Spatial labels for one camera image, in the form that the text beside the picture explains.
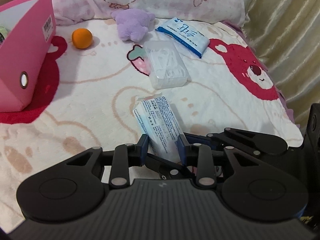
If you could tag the pink storage box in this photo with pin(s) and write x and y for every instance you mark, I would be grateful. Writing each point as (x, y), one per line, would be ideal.
(31, 26)

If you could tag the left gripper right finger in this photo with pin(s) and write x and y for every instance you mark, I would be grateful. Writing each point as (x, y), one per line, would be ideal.
(246, 185)

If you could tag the purple plush toy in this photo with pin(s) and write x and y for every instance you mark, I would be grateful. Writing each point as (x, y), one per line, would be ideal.
(132, 24)

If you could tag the blue white wipes pack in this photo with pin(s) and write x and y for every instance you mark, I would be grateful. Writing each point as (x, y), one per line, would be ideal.
(186, 35)

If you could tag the gold curtain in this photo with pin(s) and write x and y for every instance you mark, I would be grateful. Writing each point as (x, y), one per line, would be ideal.
(285, 36)

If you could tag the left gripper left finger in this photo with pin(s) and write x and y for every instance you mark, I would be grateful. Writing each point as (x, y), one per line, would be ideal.
(77, 186)

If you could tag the orange ball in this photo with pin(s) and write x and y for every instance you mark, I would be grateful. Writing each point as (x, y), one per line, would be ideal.
(82, 38)

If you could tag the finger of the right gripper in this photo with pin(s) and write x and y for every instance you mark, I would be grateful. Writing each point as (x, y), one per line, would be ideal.
(246, 141)

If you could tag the clear plastic floss box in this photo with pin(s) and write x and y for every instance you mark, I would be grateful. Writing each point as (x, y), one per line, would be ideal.
(167, 70)

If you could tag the bear pattern blanket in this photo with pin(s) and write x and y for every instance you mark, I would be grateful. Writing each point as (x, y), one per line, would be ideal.
(96, 94)

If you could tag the blue white tissue pack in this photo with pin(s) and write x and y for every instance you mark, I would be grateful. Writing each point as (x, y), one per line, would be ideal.
(157, 120)

